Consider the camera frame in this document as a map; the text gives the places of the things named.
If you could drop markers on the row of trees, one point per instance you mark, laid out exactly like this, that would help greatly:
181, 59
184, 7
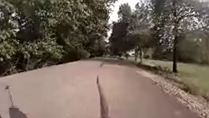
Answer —
130, 36

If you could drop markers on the grey asphalt path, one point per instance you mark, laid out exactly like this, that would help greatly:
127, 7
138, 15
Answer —
68, 90

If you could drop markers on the dark thin tree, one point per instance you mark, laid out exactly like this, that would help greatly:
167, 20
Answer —
175, 50

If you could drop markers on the wood of green trees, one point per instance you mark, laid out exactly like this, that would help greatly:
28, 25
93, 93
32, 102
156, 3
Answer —
40, 29

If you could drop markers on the strip of fallen leaves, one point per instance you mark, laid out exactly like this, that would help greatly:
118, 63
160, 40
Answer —
188, 97

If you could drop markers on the green grass field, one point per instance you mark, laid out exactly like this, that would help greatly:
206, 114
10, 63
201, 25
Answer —
198, 74

